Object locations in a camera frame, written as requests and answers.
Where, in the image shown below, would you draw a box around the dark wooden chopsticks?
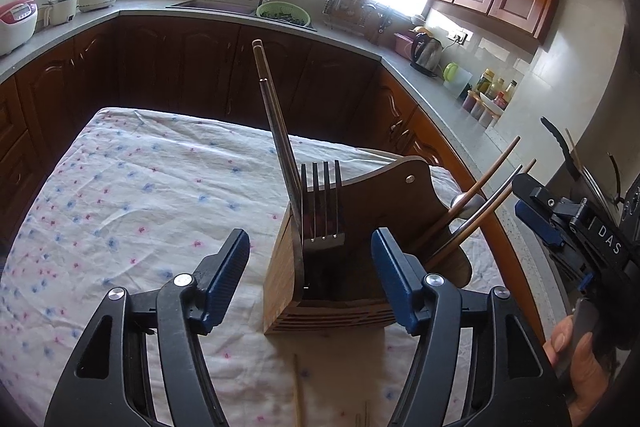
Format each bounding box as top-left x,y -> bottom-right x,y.
251,39 -> 305,253

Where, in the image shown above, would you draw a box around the floral white tablecloth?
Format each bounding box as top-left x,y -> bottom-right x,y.
0,106 -> 506,427

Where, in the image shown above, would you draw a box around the dark handled metal fork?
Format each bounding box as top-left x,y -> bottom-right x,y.
299,160 -> 347,259

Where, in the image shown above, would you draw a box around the steel electric kettle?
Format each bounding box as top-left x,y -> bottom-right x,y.
410,31 -> 444,77

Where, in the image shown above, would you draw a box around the metal spoon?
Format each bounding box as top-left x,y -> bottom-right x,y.
451,193 -> 487,214

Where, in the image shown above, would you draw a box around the white and red rice cooker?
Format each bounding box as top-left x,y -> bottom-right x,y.
0,0 -> 39,57

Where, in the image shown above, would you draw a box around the spice jar rack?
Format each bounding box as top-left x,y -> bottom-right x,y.
464,89 -> 502,128

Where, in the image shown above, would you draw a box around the kitchen sink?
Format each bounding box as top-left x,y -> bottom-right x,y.
166,0 -> 259,16

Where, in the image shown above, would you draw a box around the person's right hand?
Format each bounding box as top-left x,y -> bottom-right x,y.
543,316 -> 609,427

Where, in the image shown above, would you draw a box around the small white electric pot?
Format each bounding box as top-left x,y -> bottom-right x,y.
40,0 -> 80,27

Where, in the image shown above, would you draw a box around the condiment bottles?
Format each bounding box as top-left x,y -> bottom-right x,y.
477,69 -> 519,108

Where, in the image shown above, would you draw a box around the green colander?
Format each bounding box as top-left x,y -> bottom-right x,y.
255,1 -> 311,26

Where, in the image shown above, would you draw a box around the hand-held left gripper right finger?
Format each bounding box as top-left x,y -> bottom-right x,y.
371,227 -> 571,427

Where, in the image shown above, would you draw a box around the light wooden chopstick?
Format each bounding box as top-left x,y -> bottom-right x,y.
292,353 -> 304,427

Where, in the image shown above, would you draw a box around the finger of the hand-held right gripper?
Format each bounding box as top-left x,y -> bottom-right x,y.
512,173 -> 557,209
514,201 -> 567,254

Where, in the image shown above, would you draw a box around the wooden utensil holder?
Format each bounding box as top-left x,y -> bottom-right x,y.
262,156 -> 474,336

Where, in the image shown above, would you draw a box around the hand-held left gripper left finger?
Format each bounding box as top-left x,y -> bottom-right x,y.
47,228 -> 251,427

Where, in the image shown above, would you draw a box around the black wok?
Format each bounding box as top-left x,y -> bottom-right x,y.
539,116 -> 640,219

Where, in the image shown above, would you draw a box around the pink box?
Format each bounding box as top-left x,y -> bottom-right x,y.
392,31 -> 416,58

